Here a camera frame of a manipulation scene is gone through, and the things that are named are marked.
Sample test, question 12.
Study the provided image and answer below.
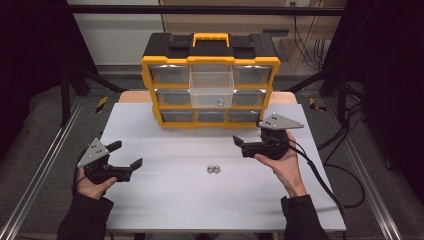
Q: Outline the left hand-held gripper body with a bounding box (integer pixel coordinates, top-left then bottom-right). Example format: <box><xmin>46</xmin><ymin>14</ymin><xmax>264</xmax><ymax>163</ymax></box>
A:
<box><xmin>76</xmin><ymin>137</ymin><xmax>133</xmax><ymax>185</ymax></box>

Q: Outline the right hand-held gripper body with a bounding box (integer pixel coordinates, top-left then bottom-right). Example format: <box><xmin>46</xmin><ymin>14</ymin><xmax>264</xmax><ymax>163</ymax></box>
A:
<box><xmin>241</xmin><ymin>112</ymin><xmax>305</xmax><ymax>161</ymax></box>

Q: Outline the clear plastic drawer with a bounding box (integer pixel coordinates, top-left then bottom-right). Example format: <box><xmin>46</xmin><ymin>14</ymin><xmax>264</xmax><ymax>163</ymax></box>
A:
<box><xmin>188</xmin><ymin>63</ymin><xmax>235</xmax><ymax>110</ymax></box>

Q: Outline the yellow black storage organizer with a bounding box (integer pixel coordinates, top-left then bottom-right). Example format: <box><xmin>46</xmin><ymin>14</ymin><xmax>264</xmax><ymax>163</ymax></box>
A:
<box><xmin>140</xmin><ymin>32</ymin><xmax>282</xmax><ymax>130</ymax></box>

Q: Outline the person's left hand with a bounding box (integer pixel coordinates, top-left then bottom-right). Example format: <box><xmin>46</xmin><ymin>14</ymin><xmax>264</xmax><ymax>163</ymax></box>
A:
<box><xmin>75</xmin><ymin>166</ymin><xmax>118</xmax><ymax>201</ymax></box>

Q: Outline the person's right hand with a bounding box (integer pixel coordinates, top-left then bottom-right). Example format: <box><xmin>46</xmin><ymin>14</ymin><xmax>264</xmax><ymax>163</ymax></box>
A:
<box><xmin>253</xmin><ymin>129</ymin><xmax>308</xmax><ymax>198</ymax></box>

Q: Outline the yellow black hazard tape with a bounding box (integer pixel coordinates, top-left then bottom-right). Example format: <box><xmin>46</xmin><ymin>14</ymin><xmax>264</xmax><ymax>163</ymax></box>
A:
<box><xmin>308</xmin><ymin>97</ymin><xmax>328</xmax><ymax>113</ymax></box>
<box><xmin>95</xmin><ymin>95</ymin><xmax>109</xmax><ymax>114</ymax></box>

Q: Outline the light wooden board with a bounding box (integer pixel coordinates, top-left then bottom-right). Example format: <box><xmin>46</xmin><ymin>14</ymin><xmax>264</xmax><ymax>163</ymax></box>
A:
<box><xmin>118</xmin><ymin>90</ymin><xmax>298</xmax><ymax>105</ymax></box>

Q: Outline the black metal stand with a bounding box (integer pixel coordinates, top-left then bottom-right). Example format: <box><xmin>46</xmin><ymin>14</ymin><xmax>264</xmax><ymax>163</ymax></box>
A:
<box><xmin>59</xmin><ymin>61</ymin><xmax>127</xmax><ymax>128</ymax></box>
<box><xmin>286</xmin><ymin>63</ymin><xmax>349</xmax><ymax>124</ymax></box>

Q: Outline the set of clear organizer drawers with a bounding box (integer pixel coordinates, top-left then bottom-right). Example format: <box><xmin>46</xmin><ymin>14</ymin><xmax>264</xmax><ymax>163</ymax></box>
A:
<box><xmin>148</xmin><ymin>64</ymin><xmax>274</xmax><ymax>123</ymax></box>

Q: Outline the dark grey box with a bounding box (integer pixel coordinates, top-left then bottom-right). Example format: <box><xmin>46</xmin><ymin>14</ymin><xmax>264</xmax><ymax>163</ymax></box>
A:
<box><xmin>262</xmin><ymin>28</ymin><xmax>290</xmax><ymax>38</ymax></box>

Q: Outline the white panel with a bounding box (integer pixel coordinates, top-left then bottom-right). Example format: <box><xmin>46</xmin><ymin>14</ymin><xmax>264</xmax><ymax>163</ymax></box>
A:
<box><xmin>66</xmin><ymin>0</ymin><xmax>165</xmax><ymax>66</ymax></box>

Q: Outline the light wooden cabinet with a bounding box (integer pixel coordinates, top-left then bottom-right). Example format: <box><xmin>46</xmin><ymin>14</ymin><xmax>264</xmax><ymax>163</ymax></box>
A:
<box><xmin>159</xmin><ymin>0</ymin><xmax>348</xmax><ymax>72</ymax></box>

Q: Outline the black curtain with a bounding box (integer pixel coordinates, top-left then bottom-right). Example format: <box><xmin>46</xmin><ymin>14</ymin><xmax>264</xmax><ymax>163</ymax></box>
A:
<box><xmin>0</xmin><ymin>0</ymin><xmax>98</xmax><ymax>161</ymax></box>
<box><xmin>323</xmin><ymin>0</ymin><xmax>424</xmax><ymax>201</ymax></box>

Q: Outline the black metal crossbar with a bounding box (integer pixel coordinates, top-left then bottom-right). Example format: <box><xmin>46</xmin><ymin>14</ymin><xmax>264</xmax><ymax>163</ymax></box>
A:
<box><xmin>43</xmin><ymin>4</ymin><xmax>348</xmax><ymax>16</ymax></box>

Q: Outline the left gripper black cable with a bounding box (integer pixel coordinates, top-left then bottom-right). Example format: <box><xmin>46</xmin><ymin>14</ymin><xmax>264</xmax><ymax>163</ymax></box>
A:
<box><xmin>71</xmin><ymin>156</ymin><xmax>88</xmax><ymax>196</ymax></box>

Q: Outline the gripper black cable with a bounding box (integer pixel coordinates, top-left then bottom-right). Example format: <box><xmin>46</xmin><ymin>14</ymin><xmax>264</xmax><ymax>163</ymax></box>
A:
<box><xmin>287</xmin><ymin>139</ymin><xmax>367</xmax><ymax>234</ymax></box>
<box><xmin>71</xmin><ymin>156</ymin><xmax>88</xmax><ymax>196</ymax></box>

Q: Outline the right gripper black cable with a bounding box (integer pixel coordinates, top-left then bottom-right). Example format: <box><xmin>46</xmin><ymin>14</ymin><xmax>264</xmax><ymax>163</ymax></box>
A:
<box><xmin>287</xmin><ymin>139</ymin><xmax>367</xmax><ymax>234</ymax></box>

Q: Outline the aluminium rail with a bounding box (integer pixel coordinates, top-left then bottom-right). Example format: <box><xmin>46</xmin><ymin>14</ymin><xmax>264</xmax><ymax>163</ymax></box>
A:
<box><xmin>324</xmin><ymin>98</ymin><xmax>404</xmax><ymax>240</ymax></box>
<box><xmin>0</xmin><ymin>96</ymin><xmax>85</xmax><ymax>240</ymax></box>

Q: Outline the black floor cable bundle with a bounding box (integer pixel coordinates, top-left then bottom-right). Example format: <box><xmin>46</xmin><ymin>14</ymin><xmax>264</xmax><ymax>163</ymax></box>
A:
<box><xmin>315</xmin><ymin>81</ymin><xmax>368</xmax><ymax>166</ymax></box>

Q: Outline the black wall cable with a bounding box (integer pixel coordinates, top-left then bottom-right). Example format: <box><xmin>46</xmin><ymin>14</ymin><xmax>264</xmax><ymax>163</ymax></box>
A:
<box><xmin>291</xmin><ymin>1</ymin><xmax>326</xmax><ymax>69</ymax></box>

